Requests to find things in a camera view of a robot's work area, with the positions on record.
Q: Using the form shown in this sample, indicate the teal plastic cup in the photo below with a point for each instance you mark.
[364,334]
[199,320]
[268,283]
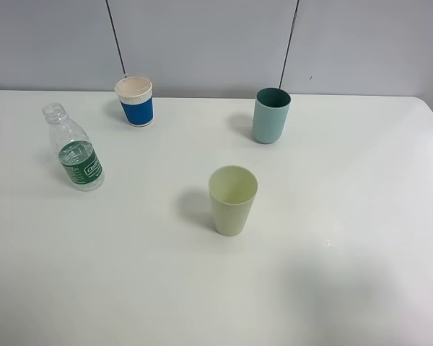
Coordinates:
[270,113]

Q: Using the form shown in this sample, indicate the clear plastic water bottle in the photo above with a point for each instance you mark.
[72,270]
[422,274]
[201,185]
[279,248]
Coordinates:
[73,149]

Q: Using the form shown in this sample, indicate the pale green plastic cup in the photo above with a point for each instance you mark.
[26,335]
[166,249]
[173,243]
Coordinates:
[232,190]

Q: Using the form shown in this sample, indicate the blue white paper cup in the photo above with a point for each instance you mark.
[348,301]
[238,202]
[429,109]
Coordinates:
[135,96]

